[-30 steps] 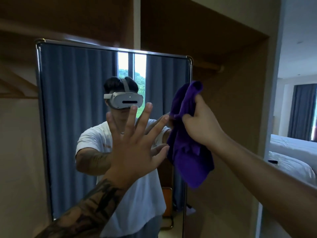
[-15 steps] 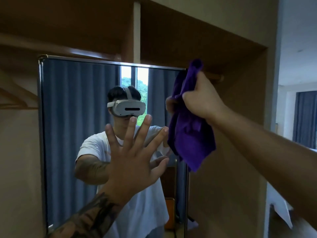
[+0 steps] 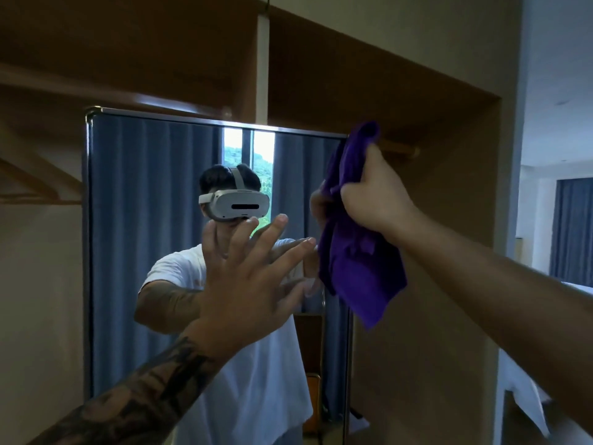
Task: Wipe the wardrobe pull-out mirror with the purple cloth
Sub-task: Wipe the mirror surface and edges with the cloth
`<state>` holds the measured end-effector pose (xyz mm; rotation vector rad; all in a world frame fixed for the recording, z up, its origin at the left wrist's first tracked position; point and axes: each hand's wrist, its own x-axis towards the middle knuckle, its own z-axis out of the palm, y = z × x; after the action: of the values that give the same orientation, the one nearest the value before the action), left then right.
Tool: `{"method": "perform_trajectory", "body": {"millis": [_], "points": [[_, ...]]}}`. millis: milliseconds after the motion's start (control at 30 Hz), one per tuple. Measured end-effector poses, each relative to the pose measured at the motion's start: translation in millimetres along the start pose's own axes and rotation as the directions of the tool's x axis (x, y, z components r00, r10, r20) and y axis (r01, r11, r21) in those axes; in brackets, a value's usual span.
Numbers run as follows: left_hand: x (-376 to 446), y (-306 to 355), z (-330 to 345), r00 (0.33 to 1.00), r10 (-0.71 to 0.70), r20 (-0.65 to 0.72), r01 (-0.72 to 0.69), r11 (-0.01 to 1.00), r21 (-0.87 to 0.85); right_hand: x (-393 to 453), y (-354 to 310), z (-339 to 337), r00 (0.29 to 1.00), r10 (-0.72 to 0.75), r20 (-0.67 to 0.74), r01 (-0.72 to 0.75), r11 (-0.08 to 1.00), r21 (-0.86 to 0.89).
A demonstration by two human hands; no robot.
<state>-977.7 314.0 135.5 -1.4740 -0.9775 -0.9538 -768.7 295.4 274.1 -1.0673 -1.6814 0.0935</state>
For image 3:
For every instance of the person's right hand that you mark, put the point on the person's right hand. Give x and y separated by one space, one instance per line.
380 203

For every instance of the person's left hand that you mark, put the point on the person's left hand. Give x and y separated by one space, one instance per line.
241 301

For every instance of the person's left little finger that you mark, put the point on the person's left little finger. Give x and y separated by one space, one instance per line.
212 243

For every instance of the person's left middle finger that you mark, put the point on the person's left middle finger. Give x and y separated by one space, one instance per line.
273 236

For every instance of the person's right fingers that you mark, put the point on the person's right fingers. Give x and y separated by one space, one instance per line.
373 164

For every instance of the person's left thumb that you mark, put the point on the person's left thumb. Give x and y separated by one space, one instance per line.
299 292

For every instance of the purple cleaning cloth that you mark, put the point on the purple cleaning cloth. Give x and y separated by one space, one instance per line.
356 264

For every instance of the person's left forearm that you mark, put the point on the person's left forearm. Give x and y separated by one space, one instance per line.
139 393

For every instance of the person's right forearm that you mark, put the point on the person's right forearm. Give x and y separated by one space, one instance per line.
500 301

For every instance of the wooden clothes rod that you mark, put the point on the wooden clothes rod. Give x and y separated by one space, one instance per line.
402 149

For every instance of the brown wooden wardrobe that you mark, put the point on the brown wooden wardrobe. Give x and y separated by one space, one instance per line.
440 148

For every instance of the metal framed standing mirror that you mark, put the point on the metal framed standing mirror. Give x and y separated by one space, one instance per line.
139 236

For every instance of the wooden clothes hanger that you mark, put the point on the wooden clothes hanger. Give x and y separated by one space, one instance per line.
32 176

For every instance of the blue curtain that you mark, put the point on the blue curtain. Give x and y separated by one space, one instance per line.
573 231

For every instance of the white bed sheet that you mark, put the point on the white bed sheet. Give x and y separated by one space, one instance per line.
528 389

